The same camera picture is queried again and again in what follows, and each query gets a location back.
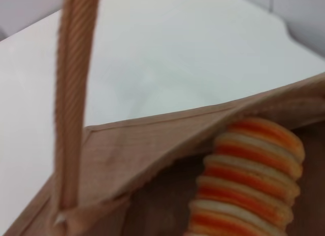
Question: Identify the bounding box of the brown jute tote bag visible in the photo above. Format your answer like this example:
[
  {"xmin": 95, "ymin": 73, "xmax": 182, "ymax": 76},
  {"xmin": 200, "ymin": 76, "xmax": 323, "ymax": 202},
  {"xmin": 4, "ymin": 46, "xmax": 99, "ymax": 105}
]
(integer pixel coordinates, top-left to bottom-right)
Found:
[{"xmin": 0, "ymin": 0, "xmax": 325, "ymax": 236}]

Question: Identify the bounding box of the orange striped bread loaf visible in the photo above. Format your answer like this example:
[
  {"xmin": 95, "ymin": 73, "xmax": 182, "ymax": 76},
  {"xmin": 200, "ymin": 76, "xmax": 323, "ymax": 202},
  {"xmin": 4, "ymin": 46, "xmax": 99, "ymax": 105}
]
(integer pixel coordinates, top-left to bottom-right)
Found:
[{"xmin": 184, "ymin": 117, "xmax": 305, "ymax": 236}]

